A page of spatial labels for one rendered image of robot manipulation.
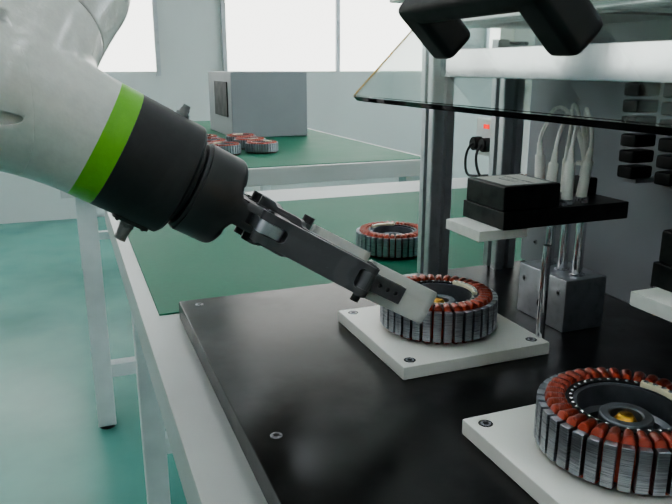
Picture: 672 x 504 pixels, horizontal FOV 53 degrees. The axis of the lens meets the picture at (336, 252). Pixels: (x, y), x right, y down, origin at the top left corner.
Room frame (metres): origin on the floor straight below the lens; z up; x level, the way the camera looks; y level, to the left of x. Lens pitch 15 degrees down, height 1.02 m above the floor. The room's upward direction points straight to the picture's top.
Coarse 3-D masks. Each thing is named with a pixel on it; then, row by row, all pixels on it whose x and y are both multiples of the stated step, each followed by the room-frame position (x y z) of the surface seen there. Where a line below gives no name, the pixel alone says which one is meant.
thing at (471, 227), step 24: (480, 192) 0.64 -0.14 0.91; (504, 192) 0.61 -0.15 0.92; (528, 192) 0.62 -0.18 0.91; (552, 192) 0.63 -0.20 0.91; (480, 216) 0.64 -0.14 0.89; (504, 216) 0.61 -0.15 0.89; (528, 216) 0.61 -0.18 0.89; (552, 216) 0.62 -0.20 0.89; (576, 216) 0.63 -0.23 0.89; (600, 216) 0.65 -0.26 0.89; (624, 216) 0.66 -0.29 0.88; (480, 240) 0.60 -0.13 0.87; (552, 240) 0.69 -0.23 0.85; (576, 240) 0.65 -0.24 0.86; (576, 264) 0.65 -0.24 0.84
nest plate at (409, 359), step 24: (360, 312) 0.66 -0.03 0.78; (360, 336) 0.61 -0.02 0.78; (384, 336) 0.59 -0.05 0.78; (504, 336) 0.59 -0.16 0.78; (528, 336) 0.59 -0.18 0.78; (384, 360) 0.56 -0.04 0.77; (408, 360) 0.54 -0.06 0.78; (432, 360) 0.54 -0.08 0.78; (456, 360) 0.54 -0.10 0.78; (480, 360) 0.55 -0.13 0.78; (504, 360) 0.56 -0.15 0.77
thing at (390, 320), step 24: (432, 288) 0.65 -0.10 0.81; (456, 288) 0.64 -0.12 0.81; (480, 288) 0.62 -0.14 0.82; (384, 312) 0.60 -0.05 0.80; (432, 312) 0.57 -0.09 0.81; (456, 312) 0.57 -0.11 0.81; (480, 312) 0.57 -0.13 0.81; (408, 336) 0.58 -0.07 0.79; (432, 336) 0.57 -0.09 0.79; (456, 336) 0.57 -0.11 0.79; (480, 336) 0.58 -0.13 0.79
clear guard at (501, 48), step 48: (624, 0) 0.28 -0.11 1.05; (480, 48) 0.34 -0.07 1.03; (528, 48) 0.30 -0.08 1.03; (624, 48) 0.25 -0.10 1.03; (384, 96) 0.38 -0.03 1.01; (432, 96) 0.33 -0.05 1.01; (480, 96) 0.30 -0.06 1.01; (528, 96) 0.27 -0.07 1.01; (576, 96) 0.25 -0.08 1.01; (624, 96) 0.23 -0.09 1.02
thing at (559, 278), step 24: (528, 264) 0.69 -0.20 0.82; (552, 264) 0.69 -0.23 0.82; (528, 288) 0.68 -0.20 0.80; (552, 288) 0.65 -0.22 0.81; (576, 288) 0.63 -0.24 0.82; (600, 288) 0.65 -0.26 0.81; (528, 312) 0.68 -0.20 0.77; (552, 312) 0.65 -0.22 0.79; (576, 312) 0.64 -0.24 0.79; (600, 312) 0.65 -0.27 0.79
